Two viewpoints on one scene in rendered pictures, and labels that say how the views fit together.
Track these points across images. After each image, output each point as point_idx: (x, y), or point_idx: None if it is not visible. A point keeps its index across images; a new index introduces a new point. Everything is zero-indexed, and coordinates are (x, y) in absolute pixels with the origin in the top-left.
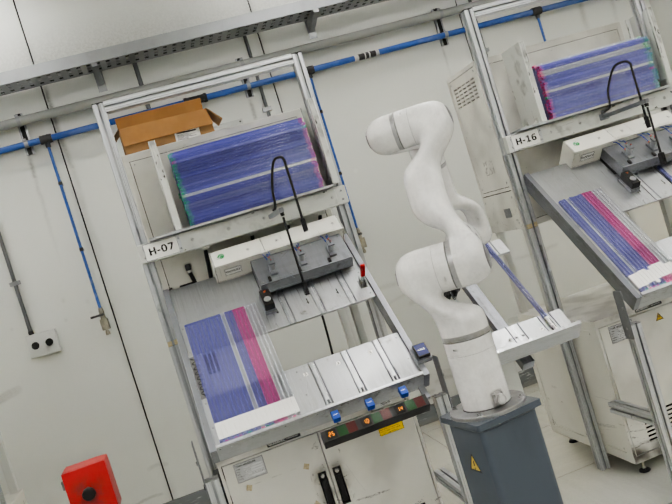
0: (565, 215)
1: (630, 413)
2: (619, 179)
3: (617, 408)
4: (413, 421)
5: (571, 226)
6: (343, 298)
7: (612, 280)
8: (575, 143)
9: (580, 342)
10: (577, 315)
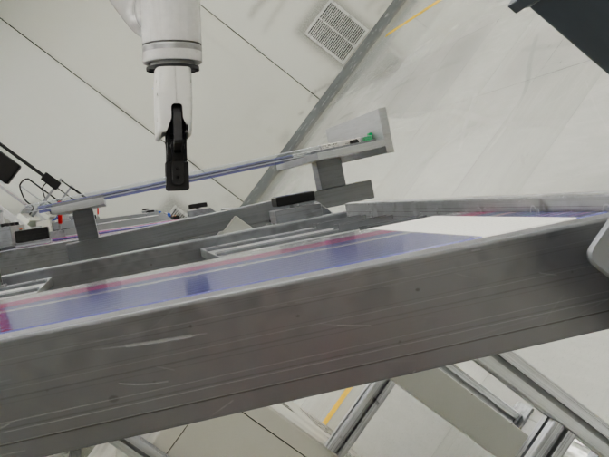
0: (46, 244)
1: (369, 407)
2: (17, 244)
3: (349, 429)
4: None
5: (76, 239)
6: (13, 289)
7: (207, 236)
8: None
9: (203, 447)
10: (151, 435)
